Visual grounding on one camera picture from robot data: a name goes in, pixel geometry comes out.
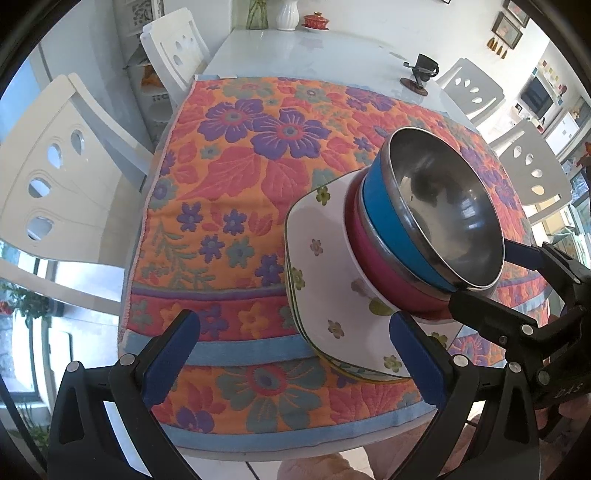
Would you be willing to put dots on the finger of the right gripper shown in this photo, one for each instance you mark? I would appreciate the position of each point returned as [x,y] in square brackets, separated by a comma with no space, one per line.
[556,267]

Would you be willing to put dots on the white chair far right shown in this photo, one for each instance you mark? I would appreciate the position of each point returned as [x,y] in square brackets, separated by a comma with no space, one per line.
[476,94]

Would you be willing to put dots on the green glass vase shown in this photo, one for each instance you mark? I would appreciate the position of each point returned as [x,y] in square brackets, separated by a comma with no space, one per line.
[257,15]

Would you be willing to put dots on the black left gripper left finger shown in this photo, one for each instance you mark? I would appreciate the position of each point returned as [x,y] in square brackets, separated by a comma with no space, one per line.
[82,441]

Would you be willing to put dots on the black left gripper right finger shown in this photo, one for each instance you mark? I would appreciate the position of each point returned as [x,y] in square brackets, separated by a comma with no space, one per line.
[505,444]

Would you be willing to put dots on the framed picture on wall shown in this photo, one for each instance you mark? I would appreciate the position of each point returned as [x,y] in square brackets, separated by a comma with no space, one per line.
[507,31]

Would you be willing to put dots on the floral quilted table mat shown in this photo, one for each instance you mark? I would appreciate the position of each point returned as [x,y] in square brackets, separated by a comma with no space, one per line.
[239,153]

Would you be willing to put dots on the white ribbed vase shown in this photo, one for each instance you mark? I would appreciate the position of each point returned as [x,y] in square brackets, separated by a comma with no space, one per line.
[288,16]

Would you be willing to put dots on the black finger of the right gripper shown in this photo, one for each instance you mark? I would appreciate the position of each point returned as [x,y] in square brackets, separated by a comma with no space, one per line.
[525,342]

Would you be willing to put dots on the red steel bowl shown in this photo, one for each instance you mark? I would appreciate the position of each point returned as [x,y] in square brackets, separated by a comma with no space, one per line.
[385,272]

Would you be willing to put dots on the upper framed picture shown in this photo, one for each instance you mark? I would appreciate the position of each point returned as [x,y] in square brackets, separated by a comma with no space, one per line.
[517,12]

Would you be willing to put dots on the red lidded pot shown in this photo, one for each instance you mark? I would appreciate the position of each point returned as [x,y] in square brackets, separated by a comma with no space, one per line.
[316,21]

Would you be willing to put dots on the white chair near left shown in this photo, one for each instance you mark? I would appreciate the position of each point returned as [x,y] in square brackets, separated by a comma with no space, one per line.
[71,179]

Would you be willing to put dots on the white chair far left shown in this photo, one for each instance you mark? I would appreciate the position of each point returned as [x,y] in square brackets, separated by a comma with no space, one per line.
[176,51]

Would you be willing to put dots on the white chair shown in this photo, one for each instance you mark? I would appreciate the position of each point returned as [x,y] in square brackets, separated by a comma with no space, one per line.
[533,169]
[71,179]
[176,51]
[476,94]

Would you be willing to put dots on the blue steel bowl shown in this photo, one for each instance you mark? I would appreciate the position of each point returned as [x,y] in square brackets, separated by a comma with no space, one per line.
[433,213]

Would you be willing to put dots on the white floral square plate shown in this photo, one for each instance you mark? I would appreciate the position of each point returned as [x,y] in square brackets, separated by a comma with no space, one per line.
[315,228]

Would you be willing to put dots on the white chair near right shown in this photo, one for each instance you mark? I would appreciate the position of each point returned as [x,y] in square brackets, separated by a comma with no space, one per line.
[533,169]

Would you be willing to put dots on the dark brown mug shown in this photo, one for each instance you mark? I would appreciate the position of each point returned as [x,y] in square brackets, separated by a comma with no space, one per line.
[425,68]

